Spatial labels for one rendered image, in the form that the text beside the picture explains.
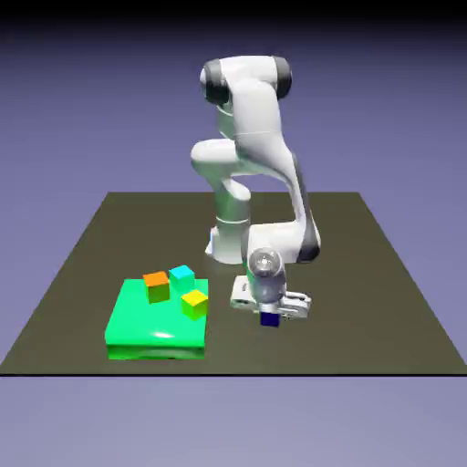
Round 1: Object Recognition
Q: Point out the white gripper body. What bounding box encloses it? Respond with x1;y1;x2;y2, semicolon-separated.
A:
229;275;314;321

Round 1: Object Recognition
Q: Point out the small yellow cube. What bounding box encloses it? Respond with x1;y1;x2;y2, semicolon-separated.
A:
181;288;210;322

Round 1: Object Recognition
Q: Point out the small orange cube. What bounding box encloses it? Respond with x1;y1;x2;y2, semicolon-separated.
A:
142;270;171;305

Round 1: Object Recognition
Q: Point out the large green box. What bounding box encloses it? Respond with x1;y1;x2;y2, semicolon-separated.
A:
104;277;210;361

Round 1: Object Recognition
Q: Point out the small cyan cube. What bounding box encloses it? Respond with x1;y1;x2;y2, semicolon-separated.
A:
168;265;196;296

